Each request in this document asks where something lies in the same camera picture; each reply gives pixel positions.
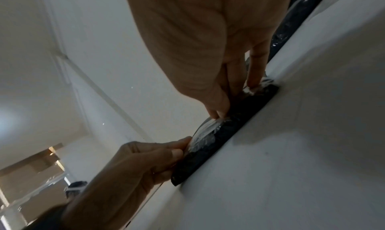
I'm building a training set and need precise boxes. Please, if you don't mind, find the row of black plastic packets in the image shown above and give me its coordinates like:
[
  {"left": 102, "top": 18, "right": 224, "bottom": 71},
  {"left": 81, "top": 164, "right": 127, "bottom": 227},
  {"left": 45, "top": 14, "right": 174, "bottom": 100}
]
[{"left": 266, "top": 0, "right": 334, "bottom": 62}]

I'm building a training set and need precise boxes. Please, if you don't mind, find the glossy black plastic bag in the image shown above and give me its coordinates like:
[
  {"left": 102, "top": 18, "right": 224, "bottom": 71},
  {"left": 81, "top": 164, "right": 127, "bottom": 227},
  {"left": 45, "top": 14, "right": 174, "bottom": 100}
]
[{"left": 170, "top": 78, "right": 280, "bottom": 187}]

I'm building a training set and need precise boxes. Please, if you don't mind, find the wooden door frame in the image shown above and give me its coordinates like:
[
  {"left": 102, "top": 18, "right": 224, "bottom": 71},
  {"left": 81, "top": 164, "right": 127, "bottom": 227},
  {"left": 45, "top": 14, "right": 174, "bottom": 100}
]
[{"left": 0, "top": 142, "right": 73, "bottom": 226}]

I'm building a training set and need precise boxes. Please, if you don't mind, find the person's left hand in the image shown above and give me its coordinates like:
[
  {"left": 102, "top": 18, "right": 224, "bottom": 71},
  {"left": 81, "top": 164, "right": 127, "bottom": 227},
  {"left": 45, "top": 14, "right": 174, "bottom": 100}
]
[{"left": 61, "top": 135, "right": 193, "bottom": 230}]

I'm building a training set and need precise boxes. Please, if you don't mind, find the person's right hand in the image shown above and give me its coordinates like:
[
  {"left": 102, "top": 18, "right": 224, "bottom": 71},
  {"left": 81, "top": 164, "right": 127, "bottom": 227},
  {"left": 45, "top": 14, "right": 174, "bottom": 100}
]
[{"left": 121, "top": 0, "right": 297, "bottom": 119}]

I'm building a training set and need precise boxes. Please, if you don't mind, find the clear tape strip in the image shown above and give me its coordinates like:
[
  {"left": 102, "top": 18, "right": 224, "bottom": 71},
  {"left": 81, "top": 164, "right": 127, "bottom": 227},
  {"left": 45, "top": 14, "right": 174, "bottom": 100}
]
[{"left": 185, "top": 78, "right": 275, "bottom": 159}]

